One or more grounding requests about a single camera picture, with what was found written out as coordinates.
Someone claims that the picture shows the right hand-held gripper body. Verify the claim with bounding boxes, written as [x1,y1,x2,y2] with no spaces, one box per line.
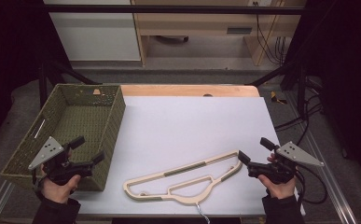
[246,141,326,186]

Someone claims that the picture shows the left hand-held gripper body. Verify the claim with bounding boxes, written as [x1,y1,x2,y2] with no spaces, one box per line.
[28,135,94,187]

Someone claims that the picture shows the green woven basket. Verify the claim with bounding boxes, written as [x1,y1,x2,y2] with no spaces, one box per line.
[0,83,127,192]

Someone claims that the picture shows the person's right hand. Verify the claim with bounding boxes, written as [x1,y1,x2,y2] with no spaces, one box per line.
[257,152,298,201]

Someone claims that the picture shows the person's left hand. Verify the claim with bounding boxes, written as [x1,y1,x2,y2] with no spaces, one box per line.
[39,175,83,205]

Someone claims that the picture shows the yellow and black tool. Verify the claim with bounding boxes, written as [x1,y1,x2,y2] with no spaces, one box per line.
[269,91,288,105]

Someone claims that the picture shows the white table cover sheet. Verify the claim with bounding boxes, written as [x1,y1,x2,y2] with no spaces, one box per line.
[70,95,307,217]

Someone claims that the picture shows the black metal stand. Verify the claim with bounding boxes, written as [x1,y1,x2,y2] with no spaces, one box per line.
[37,59,103,107]
[248,59,311,117]

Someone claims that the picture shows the black curtain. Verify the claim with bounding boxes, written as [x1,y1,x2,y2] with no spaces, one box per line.
[288,0,361,189]
[0,0,74,154]

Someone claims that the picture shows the white cabinet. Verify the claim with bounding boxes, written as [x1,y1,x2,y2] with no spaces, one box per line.
[43,0,142,62]

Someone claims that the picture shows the light wooden desk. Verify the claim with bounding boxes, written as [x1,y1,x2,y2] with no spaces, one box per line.
[131,0,307,67]

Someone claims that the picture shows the black floor cables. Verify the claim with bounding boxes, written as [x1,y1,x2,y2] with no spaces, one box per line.
[273,92,326,147]

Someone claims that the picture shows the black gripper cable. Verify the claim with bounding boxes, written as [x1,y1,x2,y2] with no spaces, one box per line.
[294,162,329,205]

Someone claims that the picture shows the black hanging cables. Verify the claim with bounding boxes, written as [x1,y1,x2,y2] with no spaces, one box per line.
[252,1,292,66]

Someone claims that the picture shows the black horizontal frame bar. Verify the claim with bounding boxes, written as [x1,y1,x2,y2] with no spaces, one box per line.
[43,4,307,15]

